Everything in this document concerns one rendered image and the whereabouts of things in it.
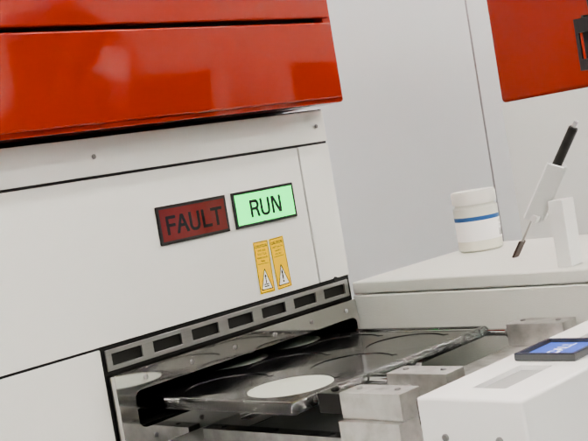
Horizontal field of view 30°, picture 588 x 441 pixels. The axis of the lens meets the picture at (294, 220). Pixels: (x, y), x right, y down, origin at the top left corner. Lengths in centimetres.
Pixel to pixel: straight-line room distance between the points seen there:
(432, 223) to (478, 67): 75
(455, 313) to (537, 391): 69
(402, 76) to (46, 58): 308
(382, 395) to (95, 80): 48
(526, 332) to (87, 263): 54
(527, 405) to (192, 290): 68
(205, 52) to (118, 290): 31
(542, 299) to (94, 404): 57
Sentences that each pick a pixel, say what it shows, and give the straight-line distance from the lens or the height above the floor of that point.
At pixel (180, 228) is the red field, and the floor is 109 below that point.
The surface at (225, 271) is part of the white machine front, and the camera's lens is 143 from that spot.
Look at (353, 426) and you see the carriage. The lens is 114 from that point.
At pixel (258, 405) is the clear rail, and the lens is 120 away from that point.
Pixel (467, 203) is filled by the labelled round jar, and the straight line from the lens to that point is 173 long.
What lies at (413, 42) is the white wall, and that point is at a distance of 432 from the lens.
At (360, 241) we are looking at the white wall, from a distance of 392.
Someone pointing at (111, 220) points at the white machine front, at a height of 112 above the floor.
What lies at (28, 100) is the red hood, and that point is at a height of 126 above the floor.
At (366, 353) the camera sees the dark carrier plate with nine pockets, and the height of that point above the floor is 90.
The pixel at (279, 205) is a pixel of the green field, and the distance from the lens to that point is 150.
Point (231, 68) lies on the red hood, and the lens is 141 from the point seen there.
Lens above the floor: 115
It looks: 3 degrees down
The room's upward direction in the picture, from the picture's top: 10 degrees counter-clockwise
